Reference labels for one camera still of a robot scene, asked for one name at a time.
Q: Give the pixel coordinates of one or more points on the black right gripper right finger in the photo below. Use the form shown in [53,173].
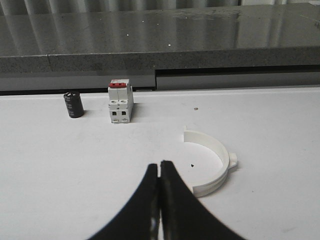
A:
[183,215]

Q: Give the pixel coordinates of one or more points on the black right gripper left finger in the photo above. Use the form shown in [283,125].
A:
[139,219]

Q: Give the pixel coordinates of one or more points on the grey stone counter ledge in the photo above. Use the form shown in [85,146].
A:
[54,46]

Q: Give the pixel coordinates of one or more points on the black cylindrical capacitor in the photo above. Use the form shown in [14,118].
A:
[74,104]

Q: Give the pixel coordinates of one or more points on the white circuit breaker red switch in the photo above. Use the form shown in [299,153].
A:
[121,101]

